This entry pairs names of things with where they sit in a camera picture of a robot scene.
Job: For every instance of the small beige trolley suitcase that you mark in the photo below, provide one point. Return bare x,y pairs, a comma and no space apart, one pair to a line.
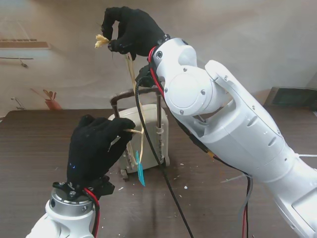
152,119

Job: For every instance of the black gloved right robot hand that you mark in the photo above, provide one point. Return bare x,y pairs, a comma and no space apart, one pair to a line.
138,29

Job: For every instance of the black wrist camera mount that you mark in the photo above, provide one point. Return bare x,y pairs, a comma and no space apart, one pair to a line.
105,187
147,77

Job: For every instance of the dark framed monitor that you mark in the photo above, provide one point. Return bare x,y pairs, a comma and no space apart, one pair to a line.
289,98

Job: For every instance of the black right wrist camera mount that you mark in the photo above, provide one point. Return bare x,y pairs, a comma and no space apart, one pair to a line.
147,77

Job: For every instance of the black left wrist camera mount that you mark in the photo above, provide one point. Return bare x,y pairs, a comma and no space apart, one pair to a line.
105,187

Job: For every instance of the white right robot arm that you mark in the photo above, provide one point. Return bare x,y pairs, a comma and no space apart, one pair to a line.
235,129

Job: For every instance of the teal luggage tag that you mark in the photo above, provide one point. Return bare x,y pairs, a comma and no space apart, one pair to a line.
140,173

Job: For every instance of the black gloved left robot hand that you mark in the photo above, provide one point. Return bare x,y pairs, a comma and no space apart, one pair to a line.
91,148

